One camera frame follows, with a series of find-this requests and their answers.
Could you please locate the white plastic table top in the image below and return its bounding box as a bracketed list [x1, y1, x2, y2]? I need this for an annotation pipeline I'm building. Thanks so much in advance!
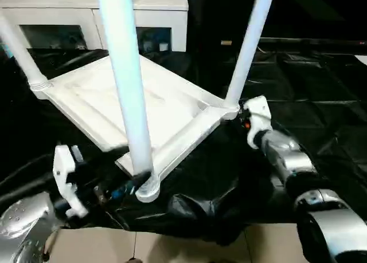
[28, 55, 240, 203]

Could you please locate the black work mat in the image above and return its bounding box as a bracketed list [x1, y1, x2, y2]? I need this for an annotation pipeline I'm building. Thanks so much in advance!
[0, 46, 367, 246]

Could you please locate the white flat board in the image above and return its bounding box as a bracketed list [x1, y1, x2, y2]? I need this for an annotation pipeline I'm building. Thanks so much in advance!
[352, 55, 367, 70]

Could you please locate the white glass-door cabinet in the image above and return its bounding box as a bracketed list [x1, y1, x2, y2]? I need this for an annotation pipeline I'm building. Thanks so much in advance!
[0, 0, 190, 53]

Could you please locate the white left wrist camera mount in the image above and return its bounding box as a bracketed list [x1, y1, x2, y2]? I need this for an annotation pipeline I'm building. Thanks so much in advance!
[52, 144, 89, 218]

